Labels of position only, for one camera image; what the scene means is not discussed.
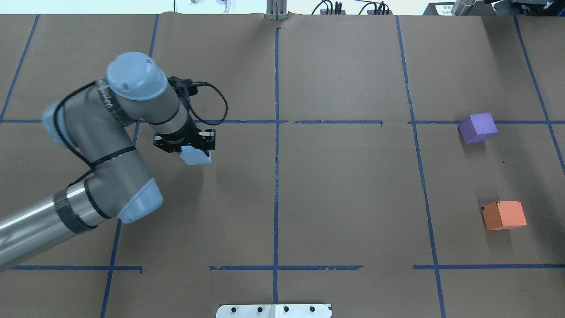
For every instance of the white central pillar mount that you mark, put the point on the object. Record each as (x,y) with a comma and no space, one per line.
(275,311)

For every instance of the metal cup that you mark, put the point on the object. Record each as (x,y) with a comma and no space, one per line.
(462,7)

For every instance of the purple block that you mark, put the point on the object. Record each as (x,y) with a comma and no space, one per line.
(477,128)

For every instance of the aluminium frame post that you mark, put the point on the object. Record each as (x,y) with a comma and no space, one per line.
(276,10)

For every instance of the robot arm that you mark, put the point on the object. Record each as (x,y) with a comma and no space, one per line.
(90,122)

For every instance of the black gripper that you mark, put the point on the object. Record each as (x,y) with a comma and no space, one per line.
(186,135)

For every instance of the orange block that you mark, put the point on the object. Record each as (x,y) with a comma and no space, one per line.
(503,215)

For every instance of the blue block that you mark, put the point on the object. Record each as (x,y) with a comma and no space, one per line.
(192,156)

